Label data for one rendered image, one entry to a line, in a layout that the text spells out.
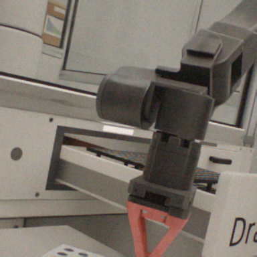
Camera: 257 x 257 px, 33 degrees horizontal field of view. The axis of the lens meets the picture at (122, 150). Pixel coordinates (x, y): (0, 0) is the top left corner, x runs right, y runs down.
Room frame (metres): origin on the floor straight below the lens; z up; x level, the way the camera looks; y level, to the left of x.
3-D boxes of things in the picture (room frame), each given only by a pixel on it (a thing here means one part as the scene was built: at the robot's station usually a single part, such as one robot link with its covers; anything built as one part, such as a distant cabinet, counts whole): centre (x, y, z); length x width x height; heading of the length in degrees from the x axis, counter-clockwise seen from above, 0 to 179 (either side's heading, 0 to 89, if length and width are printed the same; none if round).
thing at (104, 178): (0.76, -0.07, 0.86); 0.40 x 0.26 x 0.06; 46
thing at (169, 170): (0.49, -0.06, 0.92); 0.10 x 0.07 x 0.07; 167
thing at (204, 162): (1.06, -0.21, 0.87); 0.29 x 0.02 x 0.11; 136
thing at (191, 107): (0.49, -0.05, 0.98); 0.07 x 0.06 x 0.07; 66
